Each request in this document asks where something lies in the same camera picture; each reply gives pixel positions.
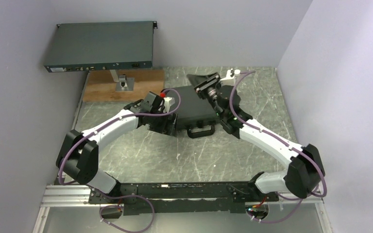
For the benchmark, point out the wooden board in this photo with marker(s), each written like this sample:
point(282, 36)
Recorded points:
point(100, 86)

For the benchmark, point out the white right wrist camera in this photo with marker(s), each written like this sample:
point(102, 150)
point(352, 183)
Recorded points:
point(231, 74)

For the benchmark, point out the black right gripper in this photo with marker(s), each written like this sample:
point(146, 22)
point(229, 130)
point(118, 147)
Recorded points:
point(203, 83)

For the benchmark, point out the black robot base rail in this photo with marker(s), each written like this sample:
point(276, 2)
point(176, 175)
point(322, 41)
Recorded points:
point(186, 197)

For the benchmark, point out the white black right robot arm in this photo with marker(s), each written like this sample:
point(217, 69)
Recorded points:
point(304, 173)

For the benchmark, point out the grey metal bracket stand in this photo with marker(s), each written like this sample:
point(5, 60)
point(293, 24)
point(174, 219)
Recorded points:
point(123, 83)

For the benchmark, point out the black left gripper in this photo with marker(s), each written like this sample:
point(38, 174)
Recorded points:
point(167, 128)

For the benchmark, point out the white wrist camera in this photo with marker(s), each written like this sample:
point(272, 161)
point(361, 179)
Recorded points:
point(167, 103)
point(231, 74)

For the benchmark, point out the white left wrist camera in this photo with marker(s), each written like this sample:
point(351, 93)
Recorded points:
point(167, 103)

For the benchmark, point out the grey rack network device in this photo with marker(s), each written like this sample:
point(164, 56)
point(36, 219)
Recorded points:
point(101, 46)

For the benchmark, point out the black poker set case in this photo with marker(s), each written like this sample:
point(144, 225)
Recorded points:
point(194, 115)

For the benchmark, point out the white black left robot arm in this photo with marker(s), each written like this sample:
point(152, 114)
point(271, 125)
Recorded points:
point(79, 153)

